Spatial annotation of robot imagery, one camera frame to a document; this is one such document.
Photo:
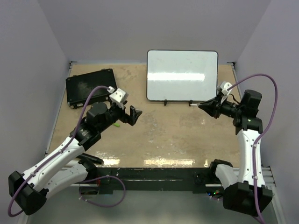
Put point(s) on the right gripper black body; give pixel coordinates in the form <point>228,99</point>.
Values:
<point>230,109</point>

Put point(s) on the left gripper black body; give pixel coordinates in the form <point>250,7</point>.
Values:
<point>116,112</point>

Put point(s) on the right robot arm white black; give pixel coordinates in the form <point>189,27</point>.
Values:
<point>245,192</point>

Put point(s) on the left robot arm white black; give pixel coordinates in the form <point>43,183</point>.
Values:
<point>31,188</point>

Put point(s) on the black flat case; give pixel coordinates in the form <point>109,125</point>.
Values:
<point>78,87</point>

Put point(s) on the black white eraser tool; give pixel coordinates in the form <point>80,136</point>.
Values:
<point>94,159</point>

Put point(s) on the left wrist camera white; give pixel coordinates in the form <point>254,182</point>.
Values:
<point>117,96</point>

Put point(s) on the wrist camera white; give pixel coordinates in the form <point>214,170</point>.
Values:
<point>117,96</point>
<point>223,91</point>

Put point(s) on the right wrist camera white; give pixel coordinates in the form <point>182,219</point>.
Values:
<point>223,91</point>

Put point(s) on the white whiteboard with dark frame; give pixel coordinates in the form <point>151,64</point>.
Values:
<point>181,75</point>

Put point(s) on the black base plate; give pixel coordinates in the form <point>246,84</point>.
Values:
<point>195,180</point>

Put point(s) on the aluminium front rail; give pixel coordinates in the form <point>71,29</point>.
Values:
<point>265,178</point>

